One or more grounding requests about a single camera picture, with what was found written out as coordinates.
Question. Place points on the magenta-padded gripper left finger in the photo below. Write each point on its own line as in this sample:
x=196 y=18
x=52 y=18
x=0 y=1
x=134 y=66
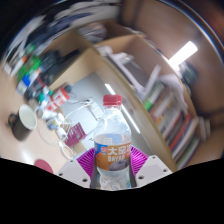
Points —
x=85 y=163

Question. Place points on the white power strip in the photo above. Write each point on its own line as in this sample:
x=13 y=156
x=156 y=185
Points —
x=96 y=109

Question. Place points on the green box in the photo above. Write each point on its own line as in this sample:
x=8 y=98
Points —
x=29 y=68

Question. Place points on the clear red-capped water bottle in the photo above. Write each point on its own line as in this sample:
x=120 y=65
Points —
x=112 y=133

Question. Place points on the wooden shelf unit with books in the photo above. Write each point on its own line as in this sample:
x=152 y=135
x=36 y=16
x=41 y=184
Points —
x=166 y=113

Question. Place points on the red and white canister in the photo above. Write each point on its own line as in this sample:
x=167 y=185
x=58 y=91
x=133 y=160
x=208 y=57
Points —
x=58 y=98

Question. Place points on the flat round red coaster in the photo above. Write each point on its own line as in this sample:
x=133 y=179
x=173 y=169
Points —
x=43 y=165

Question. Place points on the ceiling light tube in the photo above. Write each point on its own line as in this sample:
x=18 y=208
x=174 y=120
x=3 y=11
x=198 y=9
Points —
x=182 y=54

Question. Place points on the black mug white inside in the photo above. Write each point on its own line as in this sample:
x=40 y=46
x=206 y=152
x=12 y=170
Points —
x=20 y=131

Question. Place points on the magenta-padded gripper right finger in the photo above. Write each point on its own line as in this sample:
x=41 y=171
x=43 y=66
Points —
x=140 y=163

